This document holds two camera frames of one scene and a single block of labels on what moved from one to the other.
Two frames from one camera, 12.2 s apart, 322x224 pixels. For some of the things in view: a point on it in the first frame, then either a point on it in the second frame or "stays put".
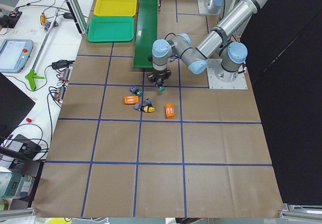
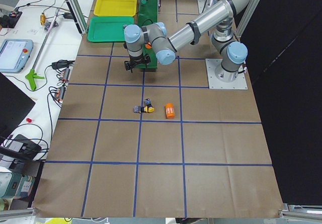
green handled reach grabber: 32,76 stays put
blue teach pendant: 14,54 stays put
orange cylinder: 131,99 to 148,46
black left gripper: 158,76 to 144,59
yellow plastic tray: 115,5 stays put
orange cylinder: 169,110 stays put
